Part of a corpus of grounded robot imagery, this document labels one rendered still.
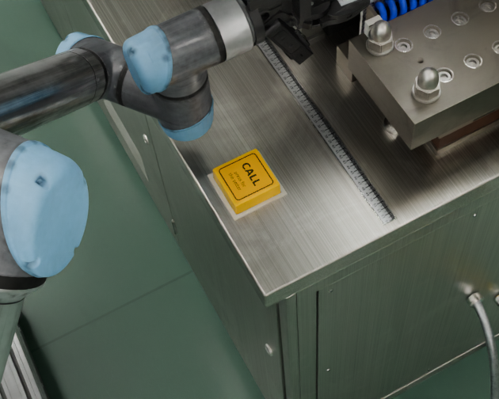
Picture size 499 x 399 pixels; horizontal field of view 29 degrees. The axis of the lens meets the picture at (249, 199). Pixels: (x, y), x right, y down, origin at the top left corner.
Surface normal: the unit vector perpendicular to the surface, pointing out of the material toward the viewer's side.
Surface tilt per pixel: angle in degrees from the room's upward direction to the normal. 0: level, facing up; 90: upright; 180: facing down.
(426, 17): 0
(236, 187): 0
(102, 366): 0
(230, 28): 44
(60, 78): 55
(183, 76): 92
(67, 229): 85
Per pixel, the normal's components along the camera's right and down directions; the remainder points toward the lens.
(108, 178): -0.06, -0.50
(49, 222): 0.93, 0.22
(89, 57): 0.59, -0.63
